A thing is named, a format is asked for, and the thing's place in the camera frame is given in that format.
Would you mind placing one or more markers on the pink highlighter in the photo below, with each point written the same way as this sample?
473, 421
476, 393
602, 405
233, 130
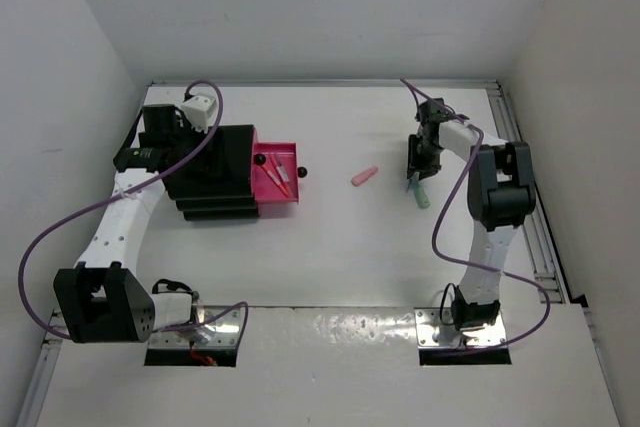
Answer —
364, 176

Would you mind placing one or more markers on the pink top drawer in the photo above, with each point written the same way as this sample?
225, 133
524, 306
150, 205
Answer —
259, 158

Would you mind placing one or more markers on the orange pen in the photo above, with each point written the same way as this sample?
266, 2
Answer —
275, 180
274, 163

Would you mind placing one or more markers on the green highlighter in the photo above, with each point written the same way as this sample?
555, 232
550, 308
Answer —
421, 197

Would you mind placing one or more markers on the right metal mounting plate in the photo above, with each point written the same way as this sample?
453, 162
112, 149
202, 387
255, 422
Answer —
432, 333

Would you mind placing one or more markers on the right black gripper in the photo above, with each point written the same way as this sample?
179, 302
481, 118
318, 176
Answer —
427, 169

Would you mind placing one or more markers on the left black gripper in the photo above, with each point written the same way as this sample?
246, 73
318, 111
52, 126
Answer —
182, 128

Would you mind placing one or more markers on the grey ballpoint pen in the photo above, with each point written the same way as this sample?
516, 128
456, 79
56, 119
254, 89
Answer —
282, 171

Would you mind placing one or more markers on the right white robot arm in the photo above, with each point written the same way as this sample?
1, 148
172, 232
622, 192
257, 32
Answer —
500, 196

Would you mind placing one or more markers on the black drawer cabinet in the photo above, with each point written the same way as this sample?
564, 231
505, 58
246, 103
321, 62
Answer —
217, 183

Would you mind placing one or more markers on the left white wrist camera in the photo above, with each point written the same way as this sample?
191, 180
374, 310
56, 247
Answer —
200, 111

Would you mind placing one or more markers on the metal mounting plate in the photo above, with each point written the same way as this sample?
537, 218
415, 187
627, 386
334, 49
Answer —
432, 333
222, 328

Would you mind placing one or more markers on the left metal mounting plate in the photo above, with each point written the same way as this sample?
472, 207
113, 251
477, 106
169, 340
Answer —
222, 328

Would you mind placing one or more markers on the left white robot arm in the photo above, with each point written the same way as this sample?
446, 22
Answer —
100, 298

